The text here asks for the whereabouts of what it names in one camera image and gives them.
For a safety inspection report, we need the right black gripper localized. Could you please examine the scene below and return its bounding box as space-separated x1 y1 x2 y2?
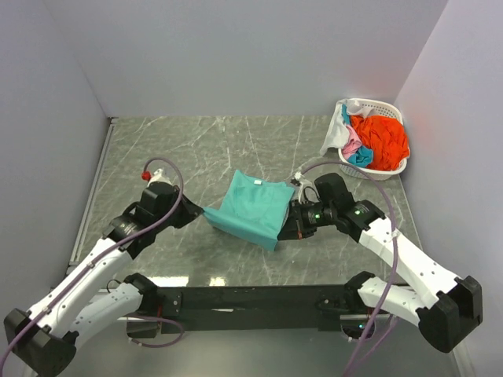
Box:
277 198 336 240

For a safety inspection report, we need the teal t shirt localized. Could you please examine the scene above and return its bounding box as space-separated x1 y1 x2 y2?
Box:
204 170 295 251

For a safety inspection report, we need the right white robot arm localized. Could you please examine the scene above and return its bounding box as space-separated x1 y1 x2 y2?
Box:
278 172 483 353

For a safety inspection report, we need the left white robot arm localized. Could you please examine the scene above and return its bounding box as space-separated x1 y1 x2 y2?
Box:
4 182 204 376

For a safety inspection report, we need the blue cloth in basket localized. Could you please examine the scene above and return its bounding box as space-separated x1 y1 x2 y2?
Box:
341 104 373 168

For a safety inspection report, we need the pink cloth in basket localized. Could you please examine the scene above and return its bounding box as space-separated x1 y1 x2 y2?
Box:
342 125 362 159

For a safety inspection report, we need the white cloth in basket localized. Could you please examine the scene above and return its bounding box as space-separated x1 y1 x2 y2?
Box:
319 98 371 156

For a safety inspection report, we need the orange t shirt in basket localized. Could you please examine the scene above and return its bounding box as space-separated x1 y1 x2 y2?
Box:
350 115 410 171

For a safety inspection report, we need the white laundry basket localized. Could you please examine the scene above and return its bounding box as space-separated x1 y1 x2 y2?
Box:
336 98 410 180

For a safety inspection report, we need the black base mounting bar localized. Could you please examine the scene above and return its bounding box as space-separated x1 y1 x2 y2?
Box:
134 285 371 331

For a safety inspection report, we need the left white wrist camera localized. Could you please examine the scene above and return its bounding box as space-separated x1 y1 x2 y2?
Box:
141 168 171 186

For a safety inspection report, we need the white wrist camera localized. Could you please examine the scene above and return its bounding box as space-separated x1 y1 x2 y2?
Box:
291 171 311 203
141 168 171 186

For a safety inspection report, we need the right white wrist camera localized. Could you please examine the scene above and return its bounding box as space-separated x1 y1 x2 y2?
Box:
291 171 311 203

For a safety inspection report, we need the aluminium rail frame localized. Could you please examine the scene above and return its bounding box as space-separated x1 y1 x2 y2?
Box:
23 115 472 377

